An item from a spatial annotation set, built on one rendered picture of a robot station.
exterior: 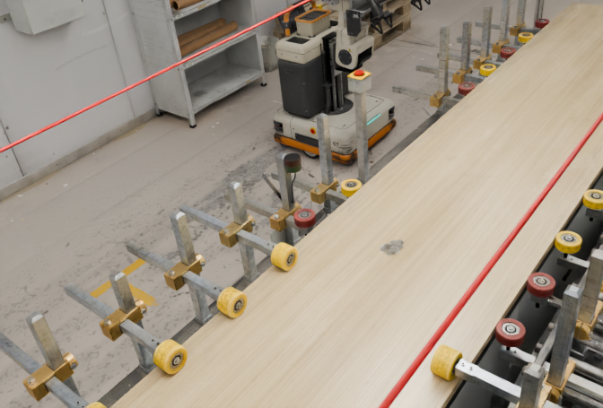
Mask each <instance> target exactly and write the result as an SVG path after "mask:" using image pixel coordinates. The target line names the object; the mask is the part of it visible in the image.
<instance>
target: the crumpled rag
mask: <svg viewBox="0 0 603 408"><path fill-rule="evenodd" d="M403 244H404V241H403V240H402V239H399V240H391V241H390V242H389V243H386V244H385V245H381V246H380V251H385V252H387V255H388V256H391V255H395V254H396V253H398V252H400V249H401V248H402V247H403Z"/></svg>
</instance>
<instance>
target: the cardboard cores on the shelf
mask: <svg viewBox="0 0 603 408"><path fill-rule="evenodd" d="M201 1H204V0H170V8H172V7H173V8H174V9H175V10H176V11H178V10H180V9H183V8H185V7H188V6H190V5H192V4H196V3H199V2H201ZM237 29H238V24H237V22H235V21H232V22H229V23H227V24H226V21H225V19H224V18H220V19H217V20H215V21H213V22H209V23H208V24H205V25H203V26H201V27H198V28H196V29H194V30H191V31H189V32H186V33H184V34H182V35H179V36H178V42H179V49H180V54H181V57H183V56H185V55H187V54H189V53H191V52H193V51H195V50H197V49H199V48H201V47H203V46H205V45H207V44H209V43H211V42H213V41H215V40H217V39H219V38H221V37H223V36H225V35H227V34H229V33H231V32H233V31H235V30H237Z"/></svg>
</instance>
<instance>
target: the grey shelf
mask: <svg viewBox="0 0 603 408"><path fill-rule="evenodd" d="M219 1H220V2H219ZM128 2H129V6H130V10H131V13H132V17H133V21H134V25H135V31H136V35H137V37H138V41H139V45H140V48H141V52H142V56H143V60H144V66H145V70H146V73H147V77H149V76H151V75H153V74H156V73H158V72H160V71H161V70H163V69H165V68H167V67H169V66H171V65H174V64H176V63H178V62H179V61H182V60H184V59H186V58H188V57H190V56H193V55H195V54H196V53H198V52H200V51H202V50H204V49H206V48H209V47H211V46H212V45H214V44H217V43H219V42H221V41H223V40H225V39H228V38H229V37H231V36H233V35H235V34H237V33H239V32H241V31H243V30H246V29H247V28H250V27H252V26H254V25H256V24H258V18H257V12H256V5H255V0H204V1H201V2H199V3H196V4H192V5H190V6H188V7H185V8H183V9H180V10H178V11H176V10H175V9H174V8H173V7H172V8H170V0H168V1H167V0H128ZM251 3H252V4H251ZM215 6H216V7H215ZM163 8H164V9H163ZM169 8H170V9H169ZM165 9H166V10H165ZM252 9H253V11H252ZM216 11H217V12H216ZM253 15H254V18H253ZM217 16H218V17H217ZM223 17H224V19H225V21H226V24H227V23H229V22H232V21H235V22H237V24H238V29H237V30H235V31H233V32H231V33H229V34H227V35H225V36H223V37H221V38H219V39H217V40H215V41H213V42H211V43H209V44H207V45H205V46H203V47H201V48H199V49H197V50H195V51H193V52H191V53H189V54H187V55H185V56H183V57H181V54H180V49H179V42H178V36H179V35H182V34H184V33H186V32H189V31H191V30H194V29H196V28H198V27H201V26H203V25H205V24H208V23H209V22H213V21H215V20H217V19H220V18H223ZM254 22H255V24H254ZM256 35H257V36H256ZM172 41H173V42H172ZM257 42H258V43H257ZM176 43H177V44H176ZM178 51H179V52H178ZM223 52H224V53H223ZM175 54H176V55H175ZM258 54H259V55H258ZM259 60H260V62H259ZM225 63H226V64H225ZM260 66H261V68H260ZM260 76H262V79H263V82H262V83H261V86H263V87H265V86H266V85H267V83H266V77H265V70H264V64H263V57H262V50H261V44H260V37H259V30H258V27H257V28H255V29H253V30H249V31H247V32H245V33H243V34H241V35H240V36H238V37H236V38H234V39H231V40H229V41H227V42H225V43H223V44H222V45H220V46H218V47H216V48H213V49H211V50H209V51H207V52H205V53H204V54H202V55H199V56H196V57H194V58H192V59H190V60H188V61H187V62H185V63H183V64H181V65H178V66H176V67H174V68H172V69H170V70H169V71H167V72H165V73H163V74H160V75H158V76H156V77H154V78H153V79H151V80H149V84H150V88H151V92H152V95H153V102H154V106H155V109H156V113H157V114H156V116H157V117H161V116H163V114H162V113H161V112H160V109H162V110H165V111H168V112H170V113H173V114H176V115H179V116H182V117H186V118H188V122H189V127H191V128H195V127H196V126H197V124H196V121H195V117H194V114H196V113H197V112H198V111H200V110H202V109H204V108H205V107H207V106H208V105H210V104H212V103H213V102H215V101H218V100H220V99H222V98H224V97H225V96H227V95H229V94H231V93H232V92H234V91H237V90H238V89H239V88H241V87H243V86H245V85H246V84H248V83H250V82H252V81H254V80H256V79H257V78H258V77H260ZM192 116H193V117H192ZM193 120H194V121H193ZM190 123H191V124H190Z"/></svg>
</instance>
